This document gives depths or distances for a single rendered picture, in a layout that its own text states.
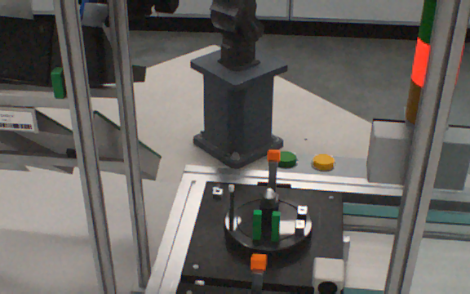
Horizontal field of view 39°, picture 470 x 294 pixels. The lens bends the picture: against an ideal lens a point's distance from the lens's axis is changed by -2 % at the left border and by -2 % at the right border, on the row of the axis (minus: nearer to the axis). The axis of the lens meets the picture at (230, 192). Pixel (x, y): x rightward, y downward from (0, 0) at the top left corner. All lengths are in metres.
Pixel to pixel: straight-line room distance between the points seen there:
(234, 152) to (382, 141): 0.63
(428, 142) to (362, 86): 2.87
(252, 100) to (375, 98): 2.23
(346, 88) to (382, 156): 2.80
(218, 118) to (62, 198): 0.36
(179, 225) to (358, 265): 0.30
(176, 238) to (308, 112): 0.64
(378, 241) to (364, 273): 0.09
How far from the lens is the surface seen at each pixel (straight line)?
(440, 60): 0.75
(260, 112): 1.40
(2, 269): 1.24
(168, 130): 1.55
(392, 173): 0.85
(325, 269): 0.99
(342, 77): 3.73
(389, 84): 3.72
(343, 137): 1.54
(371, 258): 1.13
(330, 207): 1.14
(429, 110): 0.77
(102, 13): 1.02
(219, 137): 1.42
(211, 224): 1.09
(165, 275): 1.03
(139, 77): 1.02
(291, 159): 1.25
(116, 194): 1.36
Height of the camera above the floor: 1.66
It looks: 36 degrees down
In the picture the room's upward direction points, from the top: straight up
